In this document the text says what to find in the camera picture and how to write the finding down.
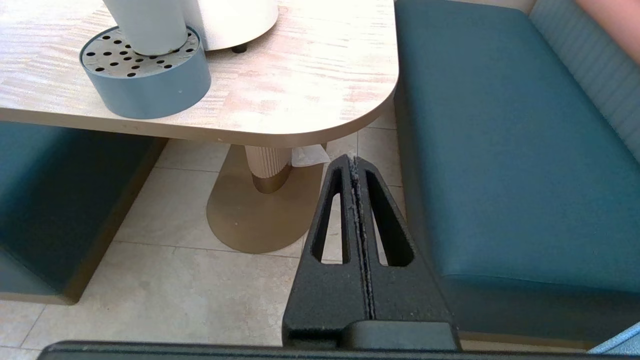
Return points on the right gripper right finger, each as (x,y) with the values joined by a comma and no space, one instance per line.
(410,300)

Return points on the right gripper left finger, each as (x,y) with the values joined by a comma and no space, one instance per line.
(325,300)

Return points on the grey-blue plastic cup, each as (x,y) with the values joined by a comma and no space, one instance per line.
(150,27)

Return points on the crumpled white tissue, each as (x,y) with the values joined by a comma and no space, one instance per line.
(307,156)

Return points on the blue bench sofa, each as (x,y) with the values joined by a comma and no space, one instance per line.
(50,200)
(500,175)

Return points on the blue rounded seat back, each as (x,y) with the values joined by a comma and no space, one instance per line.
(625,342)

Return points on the round blue perforated drip tray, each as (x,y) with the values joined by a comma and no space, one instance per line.
(150,95)

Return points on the pink bolster cushion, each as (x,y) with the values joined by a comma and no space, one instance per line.
(615,20)

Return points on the table pedestal base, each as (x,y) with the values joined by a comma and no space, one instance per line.
(250,220)

